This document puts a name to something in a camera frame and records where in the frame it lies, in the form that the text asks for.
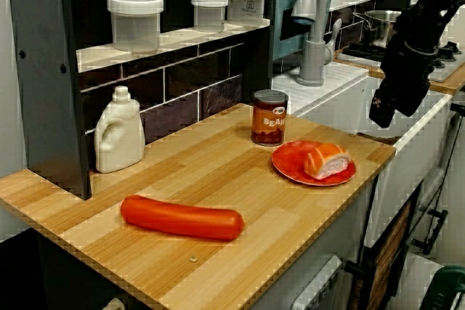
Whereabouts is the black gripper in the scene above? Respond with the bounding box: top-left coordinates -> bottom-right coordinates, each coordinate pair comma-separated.
368,30 -> 437,130

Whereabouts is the brown beans can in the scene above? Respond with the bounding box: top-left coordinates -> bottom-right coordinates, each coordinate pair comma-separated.
250,89 -> 290,147

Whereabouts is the white toy sink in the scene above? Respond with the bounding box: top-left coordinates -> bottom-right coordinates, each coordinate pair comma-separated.
271,60 -> 455,253

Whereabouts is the white stovetop plate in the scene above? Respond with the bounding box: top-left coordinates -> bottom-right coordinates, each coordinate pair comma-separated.
333,39 -> 465,84

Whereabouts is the black stove grate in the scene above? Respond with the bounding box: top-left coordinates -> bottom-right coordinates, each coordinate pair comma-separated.
342,40 -> 392,61

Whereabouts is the steel cooking pot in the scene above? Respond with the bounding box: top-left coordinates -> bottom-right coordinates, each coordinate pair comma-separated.
352,9 -> 403,49

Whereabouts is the salmon sushi toy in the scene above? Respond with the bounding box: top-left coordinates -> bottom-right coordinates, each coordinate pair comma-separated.
303,143 -> 354,181

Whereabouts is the grey faucet lever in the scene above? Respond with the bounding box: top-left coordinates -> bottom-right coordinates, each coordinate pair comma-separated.
325,18 -> 344,66

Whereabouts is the grey toy faucet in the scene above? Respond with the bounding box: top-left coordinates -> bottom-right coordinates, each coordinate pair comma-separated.
290,0 -> 333,88

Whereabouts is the red plate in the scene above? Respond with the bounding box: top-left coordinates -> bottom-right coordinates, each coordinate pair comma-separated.
271,140 -> 357,187

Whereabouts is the teal plastic bin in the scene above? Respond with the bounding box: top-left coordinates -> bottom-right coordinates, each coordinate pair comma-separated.
272,0 -> 341,61

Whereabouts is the wood front oven door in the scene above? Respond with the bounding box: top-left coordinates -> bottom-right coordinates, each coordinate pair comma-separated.
354,182 -> 424,310

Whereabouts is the printed clear white-lidded jar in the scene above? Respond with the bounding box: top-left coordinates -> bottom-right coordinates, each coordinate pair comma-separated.
225,0 -> 269,23

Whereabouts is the green object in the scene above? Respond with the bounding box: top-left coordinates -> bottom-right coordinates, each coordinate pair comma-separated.
434,265 -> 465,310

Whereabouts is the small clear white-lidded jar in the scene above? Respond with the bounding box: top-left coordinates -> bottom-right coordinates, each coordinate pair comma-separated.
190,0 -> 229,33

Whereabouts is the red toy sausage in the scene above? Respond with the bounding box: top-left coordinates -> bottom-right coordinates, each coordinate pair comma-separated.
120,195 -> 246,241

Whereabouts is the large clear white-lidded jar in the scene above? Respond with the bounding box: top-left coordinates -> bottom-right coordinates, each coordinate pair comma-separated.
106,0 -> 164,53

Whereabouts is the white detergent bottle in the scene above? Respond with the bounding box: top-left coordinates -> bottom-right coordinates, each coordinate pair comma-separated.
93,85 -> 146,174

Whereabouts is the dark grey shelf unit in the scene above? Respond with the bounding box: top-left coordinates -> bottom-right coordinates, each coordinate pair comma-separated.
7,0 -> 279,201

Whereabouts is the black oven door handle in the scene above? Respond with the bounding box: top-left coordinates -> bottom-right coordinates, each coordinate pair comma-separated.
411,208 -> 450,256

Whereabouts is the white cabinet handle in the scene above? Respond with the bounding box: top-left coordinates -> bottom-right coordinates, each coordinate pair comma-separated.
102,297 -> 126,310

